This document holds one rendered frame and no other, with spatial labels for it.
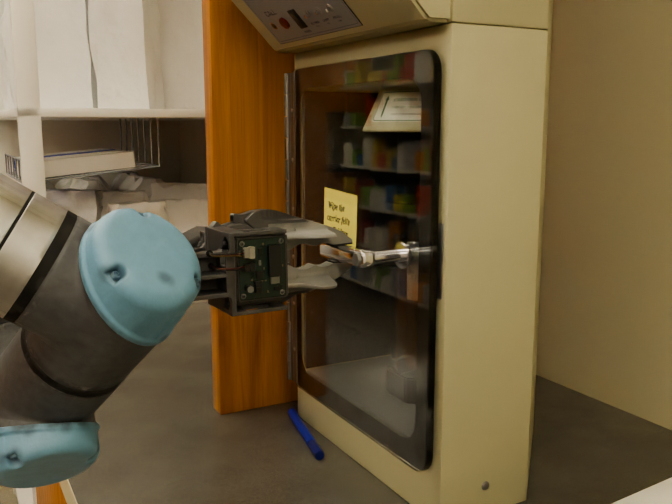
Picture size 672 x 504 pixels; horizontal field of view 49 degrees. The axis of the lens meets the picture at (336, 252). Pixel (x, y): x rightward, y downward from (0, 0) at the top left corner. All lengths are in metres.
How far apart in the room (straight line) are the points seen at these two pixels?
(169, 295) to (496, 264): 0.37
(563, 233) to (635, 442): 0.34
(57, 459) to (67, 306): 0.13
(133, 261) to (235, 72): 0.56
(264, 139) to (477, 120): 0.37
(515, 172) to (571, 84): 0.46
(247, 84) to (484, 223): 0.40
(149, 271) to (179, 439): 0.55
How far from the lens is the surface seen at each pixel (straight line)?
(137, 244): 0.45
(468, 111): 0.68
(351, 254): 0.70
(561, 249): 1.19
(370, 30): 0.74
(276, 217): 0.70
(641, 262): 1.09
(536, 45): 0.74
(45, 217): 0.46
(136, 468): 0.91
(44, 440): 0.54
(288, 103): 0.94
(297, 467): 0.88
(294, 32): 0.86
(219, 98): 0.96
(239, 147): 0.97
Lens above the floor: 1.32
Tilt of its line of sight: 10 degrees down
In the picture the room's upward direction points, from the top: straight up
